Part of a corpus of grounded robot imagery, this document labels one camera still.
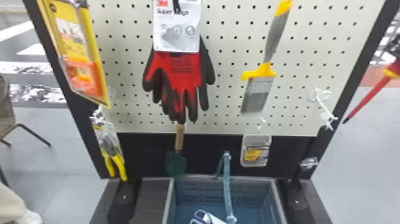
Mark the yellow pliers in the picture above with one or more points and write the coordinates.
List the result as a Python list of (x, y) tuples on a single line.
[(109, 147)]

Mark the red black gloves pair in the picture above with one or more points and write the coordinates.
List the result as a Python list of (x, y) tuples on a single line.
[(179, 75)]

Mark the blue basket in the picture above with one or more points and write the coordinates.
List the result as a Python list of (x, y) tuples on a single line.
[(250, 200)]

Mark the red screwdriver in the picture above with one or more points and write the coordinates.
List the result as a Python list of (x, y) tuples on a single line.
[(372, 94)]

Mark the white blue tool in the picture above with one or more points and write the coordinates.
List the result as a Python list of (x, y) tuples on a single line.
[(204, 218)]

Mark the grey yellow paintbrush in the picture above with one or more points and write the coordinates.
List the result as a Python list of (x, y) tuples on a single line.
[(257, 89)]

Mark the person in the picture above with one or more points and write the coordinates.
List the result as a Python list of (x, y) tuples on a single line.
[(12, 206)]

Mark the clear packet yellow label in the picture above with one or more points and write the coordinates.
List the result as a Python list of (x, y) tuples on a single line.
[(255, 150)]

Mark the black chair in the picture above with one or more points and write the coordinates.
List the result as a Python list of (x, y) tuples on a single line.
[(4, 106)]

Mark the yellow carded tool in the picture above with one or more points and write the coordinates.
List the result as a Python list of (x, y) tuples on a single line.
[(78, 56)]

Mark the green garden trowel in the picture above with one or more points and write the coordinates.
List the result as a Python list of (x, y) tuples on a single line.
[(176, 162)]

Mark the white pegboard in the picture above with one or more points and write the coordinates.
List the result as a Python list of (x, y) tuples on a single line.
[(312, 62)]

